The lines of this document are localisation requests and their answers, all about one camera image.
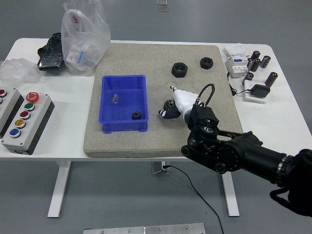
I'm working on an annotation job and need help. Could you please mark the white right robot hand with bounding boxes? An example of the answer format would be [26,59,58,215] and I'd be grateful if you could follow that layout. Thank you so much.
[157,85,198,120]

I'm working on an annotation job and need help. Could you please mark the white table leg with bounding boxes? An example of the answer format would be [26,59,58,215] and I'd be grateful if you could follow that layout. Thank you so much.
[47,160,72,218]
[221,172,240,217]

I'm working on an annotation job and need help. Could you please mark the crumpled clear plastic bag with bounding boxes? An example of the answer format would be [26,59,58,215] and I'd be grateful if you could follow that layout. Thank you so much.
[0,58,42,86]

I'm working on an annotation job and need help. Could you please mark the long black cylindrical capacitor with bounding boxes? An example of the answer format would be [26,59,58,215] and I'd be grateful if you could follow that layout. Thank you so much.
[264,71,279,88]

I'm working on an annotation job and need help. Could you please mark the black floor cable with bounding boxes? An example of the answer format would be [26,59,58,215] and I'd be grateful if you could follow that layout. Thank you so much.
[163,165,224,234]

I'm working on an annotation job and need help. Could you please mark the grey five-button control box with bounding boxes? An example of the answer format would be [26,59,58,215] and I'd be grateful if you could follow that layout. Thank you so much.
[1,92,55,156]

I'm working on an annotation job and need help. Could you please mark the blue plastic box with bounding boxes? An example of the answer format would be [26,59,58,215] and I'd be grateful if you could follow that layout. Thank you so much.
[97,75,149,135]

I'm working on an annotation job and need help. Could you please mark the silver metal plate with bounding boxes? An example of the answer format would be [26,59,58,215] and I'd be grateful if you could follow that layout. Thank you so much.
[83,222,206,234]

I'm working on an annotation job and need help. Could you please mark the black adapter cord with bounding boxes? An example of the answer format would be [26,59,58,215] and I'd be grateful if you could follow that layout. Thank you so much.
[227,72,253,97]

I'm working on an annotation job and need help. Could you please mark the clear floor fixture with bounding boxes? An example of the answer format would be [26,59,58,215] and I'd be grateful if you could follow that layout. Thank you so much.
[156,0,170,13]

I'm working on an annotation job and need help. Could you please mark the metal bracket under table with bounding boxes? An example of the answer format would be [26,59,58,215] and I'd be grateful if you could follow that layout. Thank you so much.
[151,161,171,175]

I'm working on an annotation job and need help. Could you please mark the grey-brown felt mat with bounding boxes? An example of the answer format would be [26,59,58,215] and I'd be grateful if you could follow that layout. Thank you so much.
[83,43,244,158]

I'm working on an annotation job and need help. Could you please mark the large black hex nut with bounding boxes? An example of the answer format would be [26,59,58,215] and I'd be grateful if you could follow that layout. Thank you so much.
[171,62,188,78]

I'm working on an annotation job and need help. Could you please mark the small black hex nut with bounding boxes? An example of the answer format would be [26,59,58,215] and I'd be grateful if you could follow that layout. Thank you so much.
[199,56,214,70]

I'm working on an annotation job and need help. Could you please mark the grey control box, red button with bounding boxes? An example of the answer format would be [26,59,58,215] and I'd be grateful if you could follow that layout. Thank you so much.
[0,87,24,138]

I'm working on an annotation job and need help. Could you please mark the white circuit breaker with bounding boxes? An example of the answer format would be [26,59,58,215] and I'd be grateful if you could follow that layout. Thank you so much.
[225,54,250,79]

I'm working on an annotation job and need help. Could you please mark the black power adapter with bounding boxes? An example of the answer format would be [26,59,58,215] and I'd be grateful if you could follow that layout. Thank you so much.
[250,84,271,98]

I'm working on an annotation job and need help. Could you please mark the white plastic bag with boxes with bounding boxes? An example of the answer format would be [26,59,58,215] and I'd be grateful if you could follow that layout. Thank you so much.
[60,0,111,77]

